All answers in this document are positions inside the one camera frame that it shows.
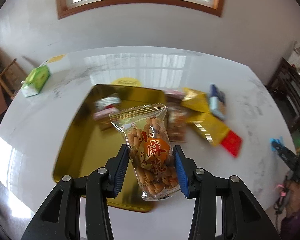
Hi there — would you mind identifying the red snack packet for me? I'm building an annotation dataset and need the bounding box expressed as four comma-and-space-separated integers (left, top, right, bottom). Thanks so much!
220, 130, 243, 158

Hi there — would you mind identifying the gold foil snack packet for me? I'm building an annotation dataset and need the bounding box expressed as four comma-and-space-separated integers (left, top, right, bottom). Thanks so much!
186, 112, 230, 146

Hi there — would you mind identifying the clear twisted-snack packet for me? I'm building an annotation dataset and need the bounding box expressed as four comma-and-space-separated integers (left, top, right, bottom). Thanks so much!
110, 103, 180, 201

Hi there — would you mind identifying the person's hand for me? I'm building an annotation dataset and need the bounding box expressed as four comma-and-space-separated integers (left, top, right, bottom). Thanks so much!
285, 180, 300, 218

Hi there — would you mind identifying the dark wooden cabinet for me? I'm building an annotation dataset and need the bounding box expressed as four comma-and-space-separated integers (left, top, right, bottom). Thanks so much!
266, 58, 300, 132

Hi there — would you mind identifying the gold tin box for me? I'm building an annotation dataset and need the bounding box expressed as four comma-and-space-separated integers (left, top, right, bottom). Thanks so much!
52, 83, 167, 213

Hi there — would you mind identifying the blue white cracker packet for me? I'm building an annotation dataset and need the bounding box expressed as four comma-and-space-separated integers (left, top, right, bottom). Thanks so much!
209, 83, 226, 121

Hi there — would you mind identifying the silver wrapped snack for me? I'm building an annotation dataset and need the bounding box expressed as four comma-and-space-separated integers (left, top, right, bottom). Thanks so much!
93, 95, 121, 120

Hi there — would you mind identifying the clear fried-snack packet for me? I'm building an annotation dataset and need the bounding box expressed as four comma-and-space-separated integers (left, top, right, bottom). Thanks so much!
167, 106, 187, 142

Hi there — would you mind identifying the green tissue pack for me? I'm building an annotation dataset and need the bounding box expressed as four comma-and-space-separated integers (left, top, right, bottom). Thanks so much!
21, 65, 51, 98

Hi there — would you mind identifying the pink wrapped snack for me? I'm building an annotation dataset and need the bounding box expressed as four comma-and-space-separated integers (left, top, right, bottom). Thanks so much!
163, 89, 185, 102

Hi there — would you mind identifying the wooden chair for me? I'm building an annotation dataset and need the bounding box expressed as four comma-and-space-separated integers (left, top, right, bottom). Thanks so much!
0, 59, 27, 100

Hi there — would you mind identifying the yellow round table sticker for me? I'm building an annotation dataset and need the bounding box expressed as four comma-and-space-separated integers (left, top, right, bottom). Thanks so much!
111, 77, 142, 87

